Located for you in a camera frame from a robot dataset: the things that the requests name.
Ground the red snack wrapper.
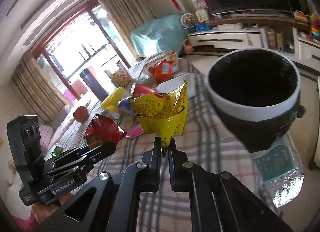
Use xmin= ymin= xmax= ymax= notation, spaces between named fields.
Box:
xmin=83 ymin=114 xmax=126 ymax=149

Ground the yellow snack bag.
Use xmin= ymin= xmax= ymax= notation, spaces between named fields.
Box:
xmin=129 ymin=80 xmax=188 ymax=156

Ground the orange snack packet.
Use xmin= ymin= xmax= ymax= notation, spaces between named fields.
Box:
xmin=148 ymin=60 xmax=173 ymax=85

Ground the yellow foam fruit net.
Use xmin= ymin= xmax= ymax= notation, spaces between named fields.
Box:
xmin=101 ymin=87 xmax=127 ymax=112

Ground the white-rimmed black trash bin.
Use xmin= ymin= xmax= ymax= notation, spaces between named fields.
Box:
xmin=205 ymin=49 xmax=305 ymax=153

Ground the red apple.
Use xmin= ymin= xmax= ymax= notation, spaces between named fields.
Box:
xmin=73 ymin=106 xmax=89 ymax=123

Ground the plaid table cloth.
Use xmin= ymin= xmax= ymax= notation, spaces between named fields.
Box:
xmin=37 ymin=65 xmax=278 ymax=231

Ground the purple tumbler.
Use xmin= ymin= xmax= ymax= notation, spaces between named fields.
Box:
xmin=80 ymin=68 xmax=108 ymax=102

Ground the beige curtain left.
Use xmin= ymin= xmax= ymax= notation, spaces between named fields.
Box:
xmin=10 ymin=51 xmax=69 ymax=124

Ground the beige curtain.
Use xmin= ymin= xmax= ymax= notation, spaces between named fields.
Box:
xmin=10 ymin=51 xmax=69 ymax=124
xmin=97 ymin=0 xmax=157 ymax=58

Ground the clear snack jar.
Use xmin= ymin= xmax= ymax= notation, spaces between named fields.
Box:
xmin=110 ymin=70 xmax=132 ymax=88

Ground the children's picture book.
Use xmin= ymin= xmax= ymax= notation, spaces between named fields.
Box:
xmin=128 ymin=51 xmax=180 ymax=81

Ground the pink kettlebell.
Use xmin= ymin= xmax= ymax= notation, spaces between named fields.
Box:
xmin=183 ymin=38 xmax=194 ymax=55

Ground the white TV cabinet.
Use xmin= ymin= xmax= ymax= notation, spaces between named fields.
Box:
xmin=188 ymin=25 xmax=319 ymax=71

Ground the light blue covered furniture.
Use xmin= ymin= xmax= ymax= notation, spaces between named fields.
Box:
xmin=130 ymin=13 xmax=189 ymax=58

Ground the white ferris wheel toy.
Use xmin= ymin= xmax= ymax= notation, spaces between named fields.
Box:
xmin=180 ymin=13 xmax=197 ymax=31

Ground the beige curtain right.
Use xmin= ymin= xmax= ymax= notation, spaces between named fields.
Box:
xmin=97 ymin=0 xmax=157 ymax=58

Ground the colourful stacking ring toy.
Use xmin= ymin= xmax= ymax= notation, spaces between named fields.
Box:
xmin=309 ymin=14 xmax=320 ymax=42

